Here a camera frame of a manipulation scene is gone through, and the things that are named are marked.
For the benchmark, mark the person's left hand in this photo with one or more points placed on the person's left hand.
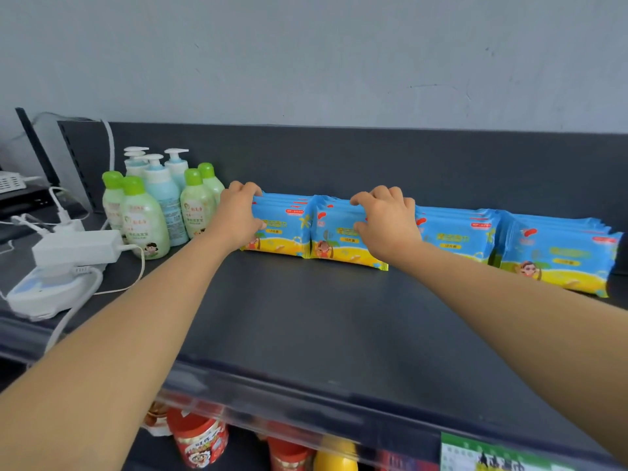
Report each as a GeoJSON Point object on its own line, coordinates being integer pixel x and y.
{"type": "Point", "coordinates": [235, 215]}

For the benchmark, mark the person's right hand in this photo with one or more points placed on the person's right hand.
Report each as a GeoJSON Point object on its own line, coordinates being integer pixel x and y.
{"type": "Point", "coordinates": [390, 225]}

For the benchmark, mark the dark grey shelf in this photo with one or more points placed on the dark grey shelf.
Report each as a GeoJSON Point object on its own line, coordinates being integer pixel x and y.
{"type": "Point", "coordinates": [319, 328]}

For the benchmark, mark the rows of blue wipe packets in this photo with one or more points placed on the rows of blue wipe packets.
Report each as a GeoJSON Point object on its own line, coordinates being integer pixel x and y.
{"type": "Point", "coordinates": [554, 259]}

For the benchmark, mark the person's left forearm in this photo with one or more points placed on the person's left forearm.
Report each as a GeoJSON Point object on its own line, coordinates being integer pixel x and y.
{"type": "Point", "coordinates": [113, 353]}

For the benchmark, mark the person's right forearm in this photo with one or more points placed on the person's right forearm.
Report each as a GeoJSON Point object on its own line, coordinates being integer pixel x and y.
{"type": "Point", "coordinates": [520, 328]}

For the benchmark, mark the blue pump lotion bottle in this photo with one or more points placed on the blue pump lotion bottle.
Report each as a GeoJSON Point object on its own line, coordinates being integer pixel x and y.
{"type": "Point", "coordinates": [164, 201]}
{"type": "Point", "coordinates": [135, 164]}
{"type": "Point", "coordinates": [176, 166]}

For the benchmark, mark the white plastic device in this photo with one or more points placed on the white plastic device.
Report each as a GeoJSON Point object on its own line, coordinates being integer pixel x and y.
{"type": "Point", "coordinates": [44, 294]}

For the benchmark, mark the white vented device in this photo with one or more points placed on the white vented device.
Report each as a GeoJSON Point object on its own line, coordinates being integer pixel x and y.
{"type": "Point", "coordinates": [11, 182]}

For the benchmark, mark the red white snack can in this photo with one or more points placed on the red white snack can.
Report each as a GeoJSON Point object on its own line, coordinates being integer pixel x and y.
{"type": "Point", "coordinates": [198, 441]}

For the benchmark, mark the yellow plastic bottle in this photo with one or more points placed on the yellow plastic bottle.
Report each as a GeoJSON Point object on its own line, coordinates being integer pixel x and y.
{"type": "Point", "coordinates": [336, 458]}

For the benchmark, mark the green yellow price tag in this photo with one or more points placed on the green yellow price tag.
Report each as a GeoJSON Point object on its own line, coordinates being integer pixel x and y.
{"type": "Point", "coordinates": [490, 458]}

